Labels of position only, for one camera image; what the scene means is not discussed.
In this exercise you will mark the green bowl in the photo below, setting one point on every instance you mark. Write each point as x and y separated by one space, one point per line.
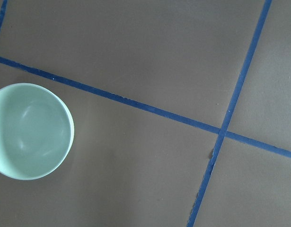
36 131

